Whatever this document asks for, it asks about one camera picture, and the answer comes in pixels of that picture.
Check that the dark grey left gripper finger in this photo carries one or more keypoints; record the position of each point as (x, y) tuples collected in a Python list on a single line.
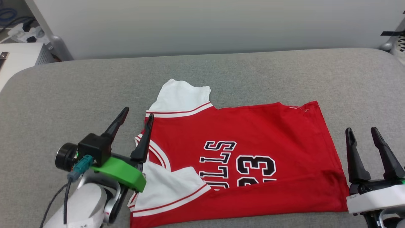
[(144, 142), (117, 126)]

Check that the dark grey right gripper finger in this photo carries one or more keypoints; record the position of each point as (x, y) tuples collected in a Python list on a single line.
[(387, 158), (356, 158)]

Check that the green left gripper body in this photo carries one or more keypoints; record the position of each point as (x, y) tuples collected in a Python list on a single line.
[(123, 172)]

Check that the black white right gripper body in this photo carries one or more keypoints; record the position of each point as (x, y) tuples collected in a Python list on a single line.
[(376, 198)]

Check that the red Bulls 23 jersey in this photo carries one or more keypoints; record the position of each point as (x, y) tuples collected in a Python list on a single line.
[(253, 142)]

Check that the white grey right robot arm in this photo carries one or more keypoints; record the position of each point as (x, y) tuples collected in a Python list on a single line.
[(390, 221)]

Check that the white tape label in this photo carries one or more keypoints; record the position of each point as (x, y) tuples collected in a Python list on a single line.
[(80, 225)]

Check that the grey fabric sofa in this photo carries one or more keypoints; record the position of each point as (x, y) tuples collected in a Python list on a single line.
[(221, 72)]

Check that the white perforated basket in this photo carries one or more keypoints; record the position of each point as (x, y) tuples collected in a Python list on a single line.
[(401, 50)]

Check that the white box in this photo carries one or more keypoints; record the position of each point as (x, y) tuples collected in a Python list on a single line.
[(19, 58)]

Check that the white power strip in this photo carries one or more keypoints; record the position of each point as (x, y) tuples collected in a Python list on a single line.
[(23, 33)]

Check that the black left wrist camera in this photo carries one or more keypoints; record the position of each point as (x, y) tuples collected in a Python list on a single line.
[(93, 147)]

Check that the white metal desk frame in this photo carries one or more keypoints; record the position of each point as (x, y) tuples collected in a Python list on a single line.
[(53, 41)]

